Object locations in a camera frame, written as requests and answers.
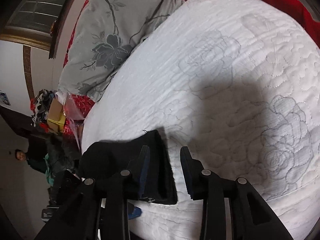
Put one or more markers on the grey floral pillow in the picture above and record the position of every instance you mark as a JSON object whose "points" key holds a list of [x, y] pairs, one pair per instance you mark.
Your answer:
{"points": [[110, 35]]}

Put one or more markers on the dark wooden headboard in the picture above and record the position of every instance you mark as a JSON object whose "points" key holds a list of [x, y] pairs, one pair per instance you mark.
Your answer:
{"points": [[58, 26]]}

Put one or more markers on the pile of clothes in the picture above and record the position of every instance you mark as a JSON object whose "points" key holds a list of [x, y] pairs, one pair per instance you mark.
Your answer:
{"points": [[40, 106]]}

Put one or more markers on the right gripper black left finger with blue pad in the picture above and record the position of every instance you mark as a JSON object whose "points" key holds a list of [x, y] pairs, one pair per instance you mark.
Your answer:
{"points": [[85, 214]]}

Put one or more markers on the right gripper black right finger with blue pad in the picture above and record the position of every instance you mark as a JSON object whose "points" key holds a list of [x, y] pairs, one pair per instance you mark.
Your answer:
{"points": [[230, 207]]}

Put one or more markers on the clear plastic bag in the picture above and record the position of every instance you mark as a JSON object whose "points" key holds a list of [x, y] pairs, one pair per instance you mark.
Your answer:
{"points": [[72, 112]]}

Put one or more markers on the person in black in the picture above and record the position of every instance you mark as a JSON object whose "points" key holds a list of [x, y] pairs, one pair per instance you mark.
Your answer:
{"points": [[49, 156]]}

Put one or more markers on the cardboard box with yellow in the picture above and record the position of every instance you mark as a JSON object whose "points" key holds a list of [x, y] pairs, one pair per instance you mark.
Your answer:
{"points": [[56, 117]]}

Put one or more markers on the black pants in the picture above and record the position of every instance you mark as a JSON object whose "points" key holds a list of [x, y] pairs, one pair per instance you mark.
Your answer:
{"points": [[136, 170]]}

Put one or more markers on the white quilted bed cover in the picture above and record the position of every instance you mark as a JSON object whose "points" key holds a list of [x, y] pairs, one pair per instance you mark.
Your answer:
{"points": [[237, 82]]}

